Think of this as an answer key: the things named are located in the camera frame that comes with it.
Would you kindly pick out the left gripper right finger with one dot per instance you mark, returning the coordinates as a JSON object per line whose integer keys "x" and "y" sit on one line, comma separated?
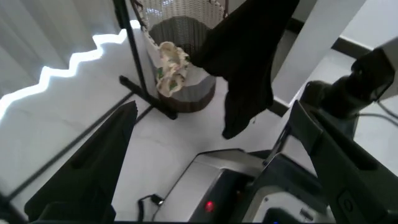
{"x": 357, "y": 186}

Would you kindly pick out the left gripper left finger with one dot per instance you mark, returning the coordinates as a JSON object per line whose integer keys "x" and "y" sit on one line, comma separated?
{"x": 81, "y": 186}

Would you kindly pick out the black garment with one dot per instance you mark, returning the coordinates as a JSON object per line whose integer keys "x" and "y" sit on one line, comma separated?
{"x": 245, "y": 62}

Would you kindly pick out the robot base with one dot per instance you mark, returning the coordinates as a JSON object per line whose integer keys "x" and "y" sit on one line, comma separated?
{"x": 192, "y": 193}

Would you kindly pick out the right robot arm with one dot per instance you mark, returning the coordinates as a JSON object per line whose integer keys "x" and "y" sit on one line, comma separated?
{"x": 342, "y": 96}

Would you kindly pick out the black clothes rack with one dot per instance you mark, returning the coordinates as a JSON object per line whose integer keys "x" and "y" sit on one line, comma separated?
{"x": 133, "y": 46}

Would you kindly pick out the white laundry basket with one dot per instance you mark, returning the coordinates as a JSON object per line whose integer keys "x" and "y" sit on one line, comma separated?
{"x": 183, "y": 12}

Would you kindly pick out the cream printed garment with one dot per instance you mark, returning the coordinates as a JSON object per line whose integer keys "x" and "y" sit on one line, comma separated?
{"x": 172, "y": 68}

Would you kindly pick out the white curtain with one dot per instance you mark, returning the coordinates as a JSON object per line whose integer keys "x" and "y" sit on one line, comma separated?
{"x": 37, "y": 31}

